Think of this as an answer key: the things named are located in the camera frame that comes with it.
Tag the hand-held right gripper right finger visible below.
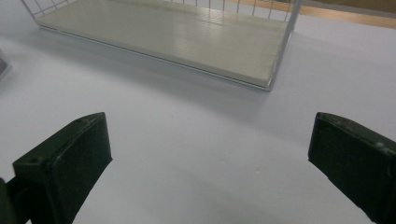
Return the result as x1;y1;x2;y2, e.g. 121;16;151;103
307;111;396;224

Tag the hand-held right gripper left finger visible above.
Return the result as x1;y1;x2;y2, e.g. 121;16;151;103
6;111;113;224

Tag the grey object at table edge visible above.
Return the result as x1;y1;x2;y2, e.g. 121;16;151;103
0;49;12;82

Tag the white wire rack shelf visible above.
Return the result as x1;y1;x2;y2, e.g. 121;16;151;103
20;0;304;92

